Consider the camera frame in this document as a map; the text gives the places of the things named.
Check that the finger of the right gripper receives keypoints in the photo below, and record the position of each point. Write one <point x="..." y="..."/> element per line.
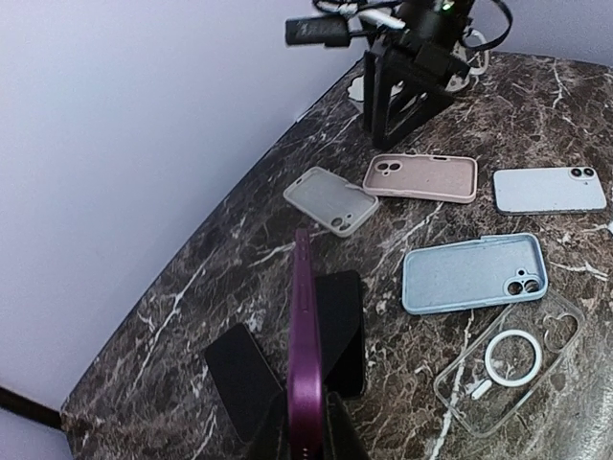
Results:
<point x="377" y="91"/>
<point x="399" y="117"/>

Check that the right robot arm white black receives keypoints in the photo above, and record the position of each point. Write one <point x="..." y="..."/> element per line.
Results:
<point x="446" y="19"/>

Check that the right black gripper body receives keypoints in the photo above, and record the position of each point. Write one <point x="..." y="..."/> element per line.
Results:
<point x="415" y="61"/>

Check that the phone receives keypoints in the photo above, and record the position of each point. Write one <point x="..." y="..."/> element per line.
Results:
<point x="305" y="401"/>
<point x="563" y="190"/>
<point x="244" y="380"/>

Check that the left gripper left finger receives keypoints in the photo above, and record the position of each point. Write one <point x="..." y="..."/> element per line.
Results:
<point x="271" y="440"/>

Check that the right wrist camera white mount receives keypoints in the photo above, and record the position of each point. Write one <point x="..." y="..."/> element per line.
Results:
<point x="342" y="21"/>

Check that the clear magsafe phone case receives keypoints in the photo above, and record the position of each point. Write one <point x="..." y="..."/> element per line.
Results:
<point x="503" y="367"/>

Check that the white patterned mug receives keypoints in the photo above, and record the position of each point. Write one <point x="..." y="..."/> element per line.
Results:
<point x="478" y="63"/>

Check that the light blue phone case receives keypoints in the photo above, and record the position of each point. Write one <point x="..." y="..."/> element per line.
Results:
<point x="491" y="271"/>

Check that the white scalloped bowl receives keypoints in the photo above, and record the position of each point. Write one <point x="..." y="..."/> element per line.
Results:
<point x="355" y="93"/>

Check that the white phone case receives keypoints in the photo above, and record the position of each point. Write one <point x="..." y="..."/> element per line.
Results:
<point x="331" y="200"/>

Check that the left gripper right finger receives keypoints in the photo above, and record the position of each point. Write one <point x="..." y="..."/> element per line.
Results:
<point x="341" y="439"/>

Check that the black smartphone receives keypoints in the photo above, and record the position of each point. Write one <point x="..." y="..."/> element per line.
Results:
<point x="341" y="326"/>

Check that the left black frame post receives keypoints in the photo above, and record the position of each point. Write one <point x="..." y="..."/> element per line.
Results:
<point x="28" y="409"/>

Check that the pink phone case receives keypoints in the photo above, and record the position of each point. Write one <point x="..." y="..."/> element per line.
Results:
<point x="430" y="177"/>

